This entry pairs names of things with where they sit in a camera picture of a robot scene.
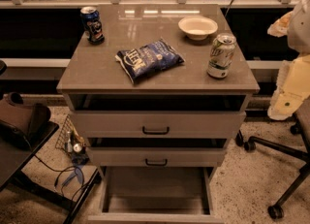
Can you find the wire basket with items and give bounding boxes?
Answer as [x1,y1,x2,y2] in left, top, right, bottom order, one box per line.
[55,115,89,165]

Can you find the blue chip bag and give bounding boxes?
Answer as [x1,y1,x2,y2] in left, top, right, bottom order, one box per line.
[115,38,185,83]

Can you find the black side table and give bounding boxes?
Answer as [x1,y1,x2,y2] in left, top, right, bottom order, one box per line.
[0,121,100,224]

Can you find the grey top drawer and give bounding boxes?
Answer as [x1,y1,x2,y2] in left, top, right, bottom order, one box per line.
[70,111,245,139]

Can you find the grey middle drawer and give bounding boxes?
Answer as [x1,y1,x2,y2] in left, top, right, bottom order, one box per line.
[86,147,226,167]

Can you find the grey drawer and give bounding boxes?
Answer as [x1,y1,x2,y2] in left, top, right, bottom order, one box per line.
[70,111,245,139]
[86,147,226,167]
[88,167,224,224]

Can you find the black office chair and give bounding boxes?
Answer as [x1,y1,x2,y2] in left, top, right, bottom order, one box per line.
[235,100,310,220]

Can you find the white bowl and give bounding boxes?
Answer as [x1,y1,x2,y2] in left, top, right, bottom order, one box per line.
[178,16,218,41]

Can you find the green white soda can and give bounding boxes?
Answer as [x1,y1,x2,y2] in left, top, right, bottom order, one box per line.
[207,33,236,79]

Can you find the grey bottom drawer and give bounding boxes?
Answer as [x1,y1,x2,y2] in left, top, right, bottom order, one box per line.
[88,167,224,224]

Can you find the grey drawer cabinet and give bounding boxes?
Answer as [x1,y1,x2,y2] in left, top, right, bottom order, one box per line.
[56,4,261,183]

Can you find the black cable on floor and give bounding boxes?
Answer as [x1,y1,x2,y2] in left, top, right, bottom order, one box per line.
[32,153,91,203]

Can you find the blue pepsi can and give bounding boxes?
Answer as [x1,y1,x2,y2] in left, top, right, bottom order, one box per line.
[80,6,105,45]

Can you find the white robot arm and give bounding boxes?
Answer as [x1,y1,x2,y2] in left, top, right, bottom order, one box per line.
[267,0,310,120]

